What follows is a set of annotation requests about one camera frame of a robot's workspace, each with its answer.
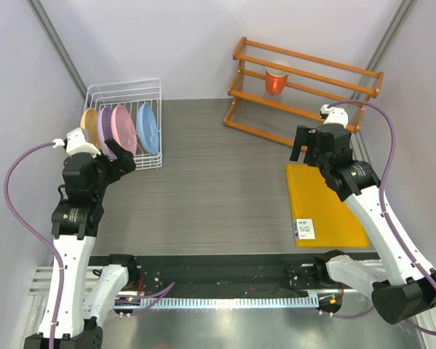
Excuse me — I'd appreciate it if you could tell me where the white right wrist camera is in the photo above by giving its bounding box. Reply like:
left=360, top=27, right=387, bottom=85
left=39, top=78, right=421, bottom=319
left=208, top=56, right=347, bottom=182
left=320, top=105, right=349, bottom=128

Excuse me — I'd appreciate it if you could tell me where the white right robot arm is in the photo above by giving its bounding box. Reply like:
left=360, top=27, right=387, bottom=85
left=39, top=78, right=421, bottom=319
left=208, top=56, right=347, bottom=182
left=290, top=124, right=436, bottom=324

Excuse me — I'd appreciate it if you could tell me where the white slotted cable duct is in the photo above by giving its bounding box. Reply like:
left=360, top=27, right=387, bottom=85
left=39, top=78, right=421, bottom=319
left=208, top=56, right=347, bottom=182
left=151, top=294, right=319, bottom=310

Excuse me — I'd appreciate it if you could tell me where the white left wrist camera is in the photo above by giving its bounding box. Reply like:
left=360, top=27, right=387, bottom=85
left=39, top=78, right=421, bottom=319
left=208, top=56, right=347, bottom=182
left=52, top=127, right=101, bottom=158

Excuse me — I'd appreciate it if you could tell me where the orange plate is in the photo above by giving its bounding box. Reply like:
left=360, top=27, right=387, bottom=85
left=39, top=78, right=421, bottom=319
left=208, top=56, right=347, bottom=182
left=80, top=108, right=101, bottom=150

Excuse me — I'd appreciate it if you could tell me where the pink plate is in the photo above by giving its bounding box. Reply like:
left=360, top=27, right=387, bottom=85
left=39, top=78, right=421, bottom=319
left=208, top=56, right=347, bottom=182
left=111, top=105, right=137, bottom=155

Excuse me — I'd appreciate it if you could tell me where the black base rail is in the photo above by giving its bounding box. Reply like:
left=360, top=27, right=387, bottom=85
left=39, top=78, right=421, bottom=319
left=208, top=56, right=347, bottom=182
left=90, top=254, right=382, bottom=296

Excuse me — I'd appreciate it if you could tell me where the orange wooden shelf rack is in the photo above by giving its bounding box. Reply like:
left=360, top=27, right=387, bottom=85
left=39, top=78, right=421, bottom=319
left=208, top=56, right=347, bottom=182
left=223, top=37, right=384, bottom=145

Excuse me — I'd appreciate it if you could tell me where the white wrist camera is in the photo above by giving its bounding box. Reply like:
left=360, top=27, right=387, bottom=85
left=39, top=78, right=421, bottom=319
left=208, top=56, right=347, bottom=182
left=320, top=105, right=349, bottom=128
left=52, top=127, right=101, bottom=158

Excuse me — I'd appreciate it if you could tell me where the purple plate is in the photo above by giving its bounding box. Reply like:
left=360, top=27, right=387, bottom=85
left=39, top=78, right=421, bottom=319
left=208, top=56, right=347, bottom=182
left=97, top=106, right=116, bottom=159

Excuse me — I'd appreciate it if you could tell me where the blue plate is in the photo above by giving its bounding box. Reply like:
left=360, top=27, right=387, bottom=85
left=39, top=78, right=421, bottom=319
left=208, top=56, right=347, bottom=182
left=136, top=103, right=159, bottom=156

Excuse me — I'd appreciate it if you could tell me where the white wire dish rack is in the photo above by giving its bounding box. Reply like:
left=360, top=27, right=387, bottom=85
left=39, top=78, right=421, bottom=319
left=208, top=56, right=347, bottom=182
left=84, top=78, right=162, bottom=170

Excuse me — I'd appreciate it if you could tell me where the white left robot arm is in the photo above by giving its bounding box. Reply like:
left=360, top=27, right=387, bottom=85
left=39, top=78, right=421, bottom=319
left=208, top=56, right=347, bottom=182
left=23, top=139, right=140, bottom=348

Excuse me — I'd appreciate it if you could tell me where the orange mug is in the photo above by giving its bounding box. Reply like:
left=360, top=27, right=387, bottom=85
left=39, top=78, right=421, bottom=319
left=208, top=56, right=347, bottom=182
left=265, top=68, right=288, bottom=96

